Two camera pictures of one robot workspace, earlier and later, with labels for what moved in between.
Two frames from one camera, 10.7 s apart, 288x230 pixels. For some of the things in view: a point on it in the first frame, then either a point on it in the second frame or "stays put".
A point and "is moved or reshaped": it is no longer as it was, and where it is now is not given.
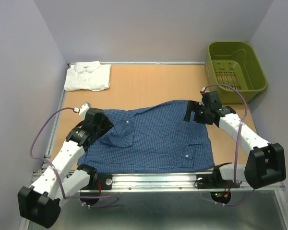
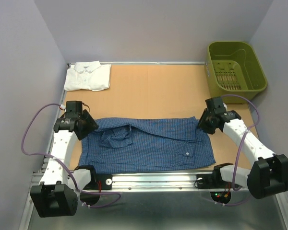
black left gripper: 107,124 → 91,124
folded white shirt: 90,75 stays put
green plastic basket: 234,63 stays put
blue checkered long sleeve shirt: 152,139 is moved or reshaped
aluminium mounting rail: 168,182 stays put
